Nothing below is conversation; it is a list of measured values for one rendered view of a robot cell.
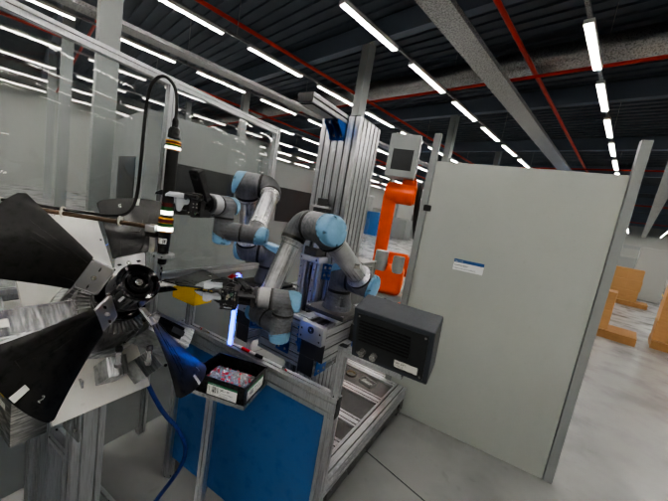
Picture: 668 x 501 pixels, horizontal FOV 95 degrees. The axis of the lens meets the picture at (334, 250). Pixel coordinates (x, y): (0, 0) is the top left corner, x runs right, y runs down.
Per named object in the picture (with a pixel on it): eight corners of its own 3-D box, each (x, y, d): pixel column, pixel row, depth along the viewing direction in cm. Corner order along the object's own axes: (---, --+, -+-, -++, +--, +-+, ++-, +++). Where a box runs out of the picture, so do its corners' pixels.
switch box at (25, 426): (-8, 425, 103) (-7, 365, 101) (29, 413, 111) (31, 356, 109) (9, 448, 97) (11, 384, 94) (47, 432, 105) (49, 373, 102)
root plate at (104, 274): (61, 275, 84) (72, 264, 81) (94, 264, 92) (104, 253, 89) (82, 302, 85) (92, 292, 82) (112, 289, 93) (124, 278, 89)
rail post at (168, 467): (162, 475, 162) (176, 336, 152) (169, 470, 166) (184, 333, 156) (166, 479, 161) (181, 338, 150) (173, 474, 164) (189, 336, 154)
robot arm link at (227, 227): (236, 248, 122) (240, 220, 121) (208, 243, 121) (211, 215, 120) (241, 245, 130) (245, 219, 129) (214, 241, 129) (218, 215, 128)
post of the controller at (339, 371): (329, 396, 112) (338, 345, 109) (333, 392, 114) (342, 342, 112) (336, 399, 110) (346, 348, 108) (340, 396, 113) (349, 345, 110)
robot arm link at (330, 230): (361, 275, 157) (309, 203, 119) (386, 283, 148) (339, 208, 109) (350, 295, 153) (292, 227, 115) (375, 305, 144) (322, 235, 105)
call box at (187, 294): (171, 299, 148) (173, 278, 147) (190, 295, 157) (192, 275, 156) (193, 309, 141) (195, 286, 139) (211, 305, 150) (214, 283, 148)
